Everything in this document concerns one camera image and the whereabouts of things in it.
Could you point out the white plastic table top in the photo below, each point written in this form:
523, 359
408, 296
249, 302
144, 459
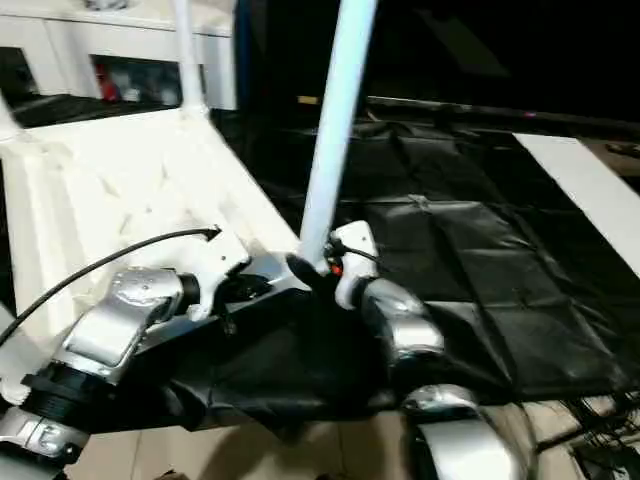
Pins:
130, 180

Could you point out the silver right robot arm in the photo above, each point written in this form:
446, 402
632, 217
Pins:
410, 330

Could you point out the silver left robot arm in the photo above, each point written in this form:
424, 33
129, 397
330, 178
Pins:
110, 320

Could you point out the black plastic mat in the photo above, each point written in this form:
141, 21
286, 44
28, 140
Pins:
470, 270

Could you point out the small tan label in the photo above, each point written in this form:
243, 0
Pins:
308, 100

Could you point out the long black bar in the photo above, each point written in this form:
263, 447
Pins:
500, 112

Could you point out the red bottle in cabinet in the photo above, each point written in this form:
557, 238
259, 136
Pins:
106, 82

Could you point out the white cabinet with glass doors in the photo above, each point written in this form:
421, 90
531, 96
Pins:
120, 35

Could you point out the grey object on cabinet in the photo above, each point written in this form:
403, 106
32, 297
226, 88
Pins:
105, 3

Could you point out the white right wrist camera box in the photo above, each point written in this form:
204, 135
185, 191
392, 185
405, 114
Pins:
352, 245

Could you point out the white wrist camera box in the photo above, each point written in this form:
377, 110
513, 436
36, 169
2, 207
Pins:
218, 262
352, 245

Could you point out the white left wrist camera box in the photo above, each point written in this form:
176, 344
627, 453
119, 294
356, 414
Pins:
218, 262

